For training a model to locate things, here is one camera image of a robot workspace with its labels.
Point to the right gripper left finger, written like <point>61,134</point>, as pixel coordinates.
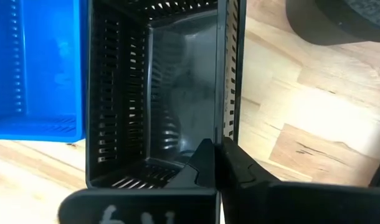
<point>146,207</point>

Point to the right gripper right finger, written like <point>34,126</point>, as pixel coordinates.
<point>302,205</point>

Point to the black plastic slotted basket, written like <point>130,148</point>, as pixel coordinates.
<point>183,77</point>

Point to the blue plastic slotted basket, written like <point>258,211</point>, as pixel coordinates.
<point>46,77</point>

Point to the black round plant pot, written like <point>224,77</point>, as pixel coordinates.
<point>317,25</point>

